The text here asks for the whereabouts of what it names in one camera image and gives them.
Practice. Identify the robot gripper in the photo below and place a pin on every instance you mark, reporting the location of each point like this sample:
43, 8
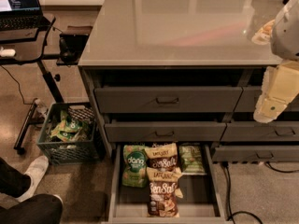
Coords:
287, 34

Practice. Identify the green dang rice chip bag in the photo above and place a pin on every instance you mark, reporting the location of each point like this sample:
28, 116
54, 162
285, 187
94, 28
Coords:
135, 165

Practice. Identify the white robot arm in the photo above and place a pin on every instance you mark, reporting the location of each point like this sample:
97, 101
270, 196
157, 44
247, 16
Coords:
282, 33

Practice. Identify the grey top right drawer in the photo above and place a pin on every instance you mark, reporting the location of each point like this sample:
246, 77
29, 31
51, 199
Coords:
249, 98

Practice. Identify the grey middle right drawer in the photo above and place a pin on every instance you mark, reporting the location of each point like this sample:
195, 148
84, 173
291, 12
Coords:
251, 131

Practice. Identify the grey bottom right drawer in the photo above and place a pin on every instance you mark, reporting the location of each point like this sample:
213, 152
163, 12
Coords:
256, 153

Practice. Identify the grey middle left drawer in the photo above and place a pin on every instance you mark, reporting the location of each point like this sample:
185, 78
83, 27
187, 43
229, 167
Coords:
164, 131

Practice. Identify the green striped snack bag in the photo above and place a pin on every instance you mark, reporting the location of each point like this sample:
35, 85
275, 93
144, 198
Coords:
191, 159

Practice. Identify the grey cabinet counter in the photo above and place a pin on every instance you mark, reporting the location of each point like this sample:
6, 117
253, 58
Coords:
179, 43

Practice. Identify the rear sea salt chip bag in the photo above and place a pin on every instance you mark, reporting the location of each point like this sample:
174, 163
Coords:
163, 158

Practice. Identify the open bottom grey drawer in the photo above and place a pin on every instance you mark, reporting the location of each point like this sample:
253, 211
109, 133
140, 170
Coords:
201, 202

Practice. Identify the grey top left drawer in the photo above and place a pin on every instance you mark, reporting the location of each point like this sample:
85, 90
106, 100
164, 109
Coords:
166, 99

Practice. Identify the brown sea salt chip bag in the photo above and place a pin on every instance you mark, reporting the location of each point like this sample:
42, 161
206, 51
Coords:
163, 192

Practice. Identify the black device on tray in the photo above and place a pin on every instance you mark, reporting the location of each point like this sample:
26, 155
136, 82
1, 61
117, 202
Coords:
71, 46

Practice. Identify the green plastic crate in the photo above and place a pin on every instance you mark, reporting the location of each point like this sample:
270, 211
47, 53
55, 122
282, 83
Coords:
59, 152

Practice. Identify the green snack bags in crate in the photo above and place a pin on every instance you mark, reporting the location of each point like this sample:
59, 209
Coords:
70, 129

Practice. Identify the white shoe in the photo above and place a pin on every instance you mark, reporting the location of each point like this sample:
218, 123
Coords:
32, 177

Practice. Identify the black rolling laptop stand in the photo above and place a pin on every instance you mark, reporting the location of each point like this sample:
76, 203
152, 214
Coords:
32, 51

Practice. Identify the open black laptop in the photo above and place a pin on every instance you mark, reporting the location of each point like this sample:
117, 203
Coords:
21, 14

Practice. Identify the black trouser leg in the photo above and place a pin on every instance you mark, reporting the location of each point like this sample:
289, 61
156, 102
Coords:
39, 209

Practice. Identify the white computer mouse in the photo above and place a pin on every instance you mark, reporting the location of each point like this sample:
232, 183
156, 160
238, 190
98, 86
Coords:
7, 53

